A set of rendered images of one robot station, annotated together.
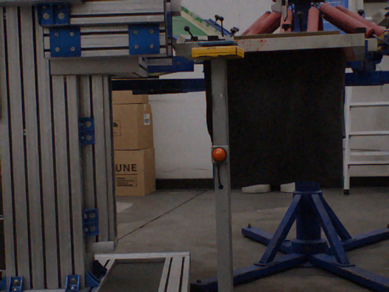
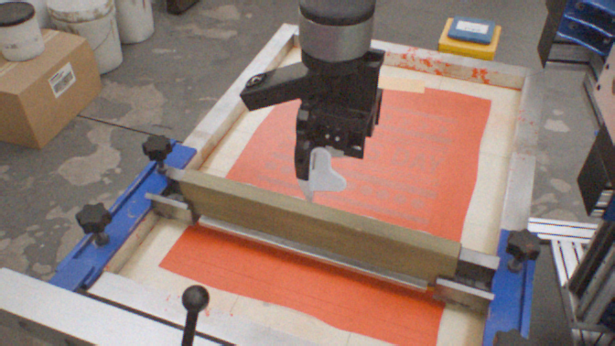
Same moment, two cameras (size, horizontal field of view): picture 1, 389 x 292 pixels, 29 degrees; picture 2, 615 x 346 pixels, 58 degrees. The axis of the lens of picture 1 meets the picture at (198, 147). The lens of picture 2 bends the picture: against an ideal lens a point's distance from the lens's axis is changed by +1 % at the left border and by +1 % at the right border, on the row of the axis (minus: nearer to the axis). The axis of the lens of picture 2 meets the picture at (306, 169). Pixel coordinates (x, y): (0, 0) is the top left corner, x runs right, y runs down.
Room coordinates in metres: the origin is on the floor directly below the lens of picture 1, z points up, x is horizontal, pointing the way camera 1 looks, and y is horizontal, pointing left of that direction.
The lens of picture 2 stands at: (3.41, -0.29, 1.62)
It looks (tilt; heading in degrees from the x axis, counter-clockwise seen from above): 43 degrees down; 188
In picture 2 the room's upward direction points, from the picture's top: straight up
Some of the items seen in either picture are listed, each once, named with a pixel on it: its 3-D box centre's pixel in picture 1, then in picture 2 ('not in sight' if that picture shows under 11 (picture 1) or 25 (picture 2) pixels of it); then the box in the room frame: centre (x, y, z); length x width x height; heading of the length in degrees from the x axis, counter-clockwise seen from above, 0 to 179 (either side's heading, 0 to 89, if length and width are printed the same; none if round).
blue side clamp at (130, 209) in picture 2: (360, 52); (138, 214); (2.86, -0.63, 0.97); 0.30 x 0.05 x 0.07; 167
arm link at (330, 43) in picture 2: not in sight; (336, 27); (2.89, -0.33, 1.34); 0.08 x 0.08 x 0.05
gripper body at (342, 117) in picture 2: not in sight; (338, 95); (2.90, -0.32, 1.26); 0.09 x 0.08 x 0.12; 78
